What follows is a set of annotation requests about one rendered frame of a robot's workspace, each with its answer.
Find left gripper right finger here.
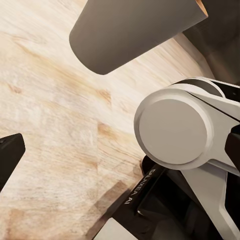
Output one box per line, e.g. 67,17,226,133
225,132,240,172

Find trash can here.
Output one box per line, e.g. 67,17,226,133
69,0,209,75

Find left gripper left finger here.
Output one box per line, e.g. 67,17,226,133
0,133,26,192

